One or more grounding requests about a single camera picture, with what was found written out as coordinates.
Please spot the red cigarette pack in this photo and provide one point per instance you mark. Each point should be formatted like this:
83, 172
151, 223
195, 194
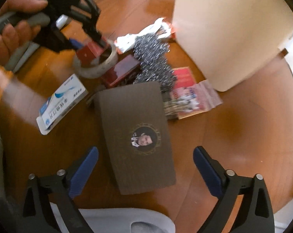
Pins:
185, 82

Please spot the white orange snack wrapper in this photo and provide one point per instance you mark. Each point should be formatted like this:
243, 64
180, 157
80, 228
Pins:
161, 28

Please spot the cotton swab plastic bag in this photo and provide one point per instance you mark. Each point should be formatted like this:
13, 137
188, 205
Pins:
172, 107

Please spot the silver steel wool scrubber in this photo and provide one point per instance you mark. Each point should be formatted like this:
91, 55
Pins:
151, 52

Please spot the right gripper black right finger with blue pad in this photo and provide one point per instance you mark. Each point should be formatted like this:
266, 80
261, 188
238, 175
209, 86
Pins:
255, 213

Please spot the person's left hand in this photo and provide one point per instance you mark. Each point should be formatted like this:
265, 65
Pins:
13, 37

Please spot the white tape roll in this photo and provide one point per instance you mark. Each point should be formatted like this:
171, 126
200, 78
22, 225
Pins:
100, 65

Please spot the white blue medicine box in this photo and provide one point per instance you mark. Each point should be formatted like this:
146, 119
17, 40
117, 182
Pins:
68, 95

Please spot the dark red small box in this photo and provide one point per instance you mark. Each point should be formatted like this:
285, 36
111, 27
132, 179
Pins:
90, 51

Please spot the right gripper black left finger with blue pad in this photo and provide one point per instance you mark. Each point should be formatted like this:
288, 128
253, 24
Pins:
66, 184

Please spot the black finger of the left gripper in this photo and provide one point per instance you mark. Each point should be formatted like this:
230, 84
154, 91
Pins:
95, 35

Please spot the brown book with portrait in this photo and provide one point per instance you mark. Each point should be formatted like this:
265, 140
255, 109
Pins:
136, 133

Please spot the cream white trash bin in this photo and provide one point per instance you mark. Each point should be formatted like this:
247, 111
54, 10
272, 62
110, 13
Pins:
229, 40

